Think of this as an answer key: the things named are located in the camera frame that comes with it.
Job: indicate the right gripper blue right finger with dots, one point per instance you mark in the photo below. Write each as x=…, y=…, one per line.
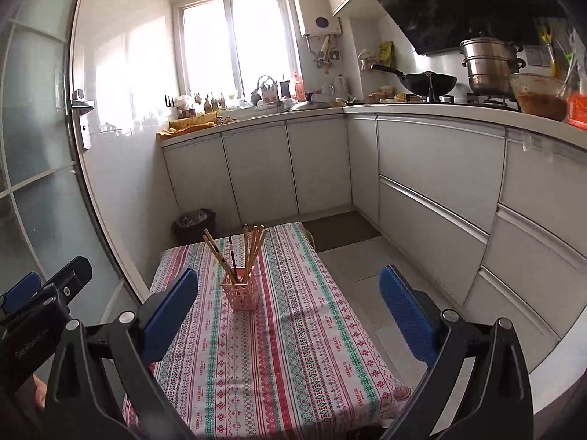
x=414, y=312

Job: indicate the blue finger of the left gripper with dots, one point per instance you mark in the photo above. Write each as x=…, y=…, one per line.
x=21, y=293

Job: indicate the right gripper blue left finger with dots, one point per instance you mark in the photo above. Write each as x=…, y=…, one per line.
x=163, y=313

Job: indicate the black chopstick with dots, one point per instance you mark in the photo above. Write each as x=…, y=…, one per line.
x=233, y=259

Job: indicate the person's left hand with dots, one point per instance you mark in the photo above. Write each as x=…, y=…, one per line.
x=40, y=392

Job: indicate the pink perforated utensil holder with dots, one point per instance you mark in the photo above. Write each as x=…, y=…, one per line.
x=243, y=295

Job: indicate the black trash bin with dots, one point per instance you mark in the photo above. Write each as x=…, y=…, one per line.
x=190, y=227

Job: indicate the patterned red green tablecloth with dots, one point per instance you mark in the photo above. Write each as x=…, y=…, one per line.
x=301, y=366

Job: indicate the yellow cloth on counter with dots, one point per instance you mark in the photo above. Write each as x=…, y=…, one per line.
x=187, y=125

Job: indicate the black wok pan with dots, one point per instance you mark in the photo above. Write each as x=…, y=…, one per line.
x=427, y=83

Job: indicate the glass bowl with food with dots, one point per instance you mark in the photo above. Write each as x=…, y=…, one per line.
x=540, y=96

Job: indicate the stainless steel steamer pot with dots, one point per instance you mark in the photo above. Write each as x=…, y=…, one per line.
x=490, y=62

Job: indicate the white water heater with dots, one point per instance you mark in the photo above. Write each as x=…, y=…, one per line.
x=316, y=18

